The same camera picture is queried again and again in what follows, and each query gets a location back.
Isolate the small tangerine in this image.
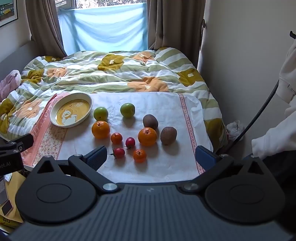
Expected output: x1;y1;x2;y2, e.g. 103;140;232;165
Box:
111;132;123;145
133;149;147;163

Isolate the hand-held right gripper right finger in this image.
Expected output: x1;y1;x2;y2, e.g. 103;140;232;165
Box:
180;146;270;194

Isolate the brown curtain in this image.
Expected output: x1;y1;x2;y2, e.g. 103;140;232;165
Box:
146;0;206;67
25;0;67;57

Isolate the floral striped blanket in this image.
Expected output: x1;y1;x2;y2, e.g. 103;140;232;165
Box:
0;47;228;149

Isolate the person's white sweatshirt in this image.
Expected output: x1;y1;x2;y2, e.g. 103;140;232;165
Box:
251;43;296;160

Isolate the green apple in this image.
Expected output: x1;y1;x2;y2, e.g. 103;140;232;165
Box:
120;103;136;118
93;107;109;121

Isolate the yellow cardboard box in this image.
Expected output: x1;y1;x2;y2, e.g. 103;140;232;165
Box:
0;171;26;229

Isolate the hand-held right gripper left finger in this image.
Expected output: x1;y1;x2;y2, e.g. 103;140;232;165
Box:
30;146;118;194

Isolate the light blue window cloth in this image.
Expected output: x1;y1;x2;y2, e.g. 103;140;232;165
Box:
58;3;148;52

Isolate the framed wall poster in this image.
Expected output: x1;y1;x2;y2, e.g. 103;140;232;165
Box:
0;0;18;28

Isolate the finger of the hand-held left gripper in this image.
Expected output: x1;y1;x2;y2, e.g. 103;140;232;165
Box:
0;133;35;155

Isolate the window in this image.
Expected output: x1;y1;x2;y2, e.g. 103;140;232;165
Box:
55;0;147;11

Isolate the brown kiwi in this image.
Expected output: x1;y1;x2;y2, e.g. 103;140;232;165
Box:
143;114;159;130
160;126;177;145

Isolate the large orange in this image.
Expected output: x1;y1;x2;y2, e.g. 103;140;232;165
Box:
92;121;111;140
138;127;158;146

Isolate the black cable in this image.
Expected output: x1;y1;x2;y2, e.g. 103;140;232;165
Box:
222;79;280;152

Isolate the grey bed headboard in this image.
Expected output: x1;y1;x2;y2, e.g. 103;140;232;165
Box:
0;40;35;70

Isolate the white plastic bag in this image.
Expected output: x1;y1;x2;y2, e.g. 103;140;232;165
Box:
226;120;245;141

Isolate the cream bowl with duck print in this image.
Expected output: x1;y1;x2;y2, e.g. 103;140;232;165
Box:
50;92;93;128

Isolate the pink plush toy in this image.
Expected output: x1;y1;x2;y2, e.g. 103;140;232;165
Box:
0;69;22;102

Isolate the white towel with pink border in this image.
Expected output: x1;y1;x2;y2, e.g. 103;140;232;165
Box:
22;91;213;183

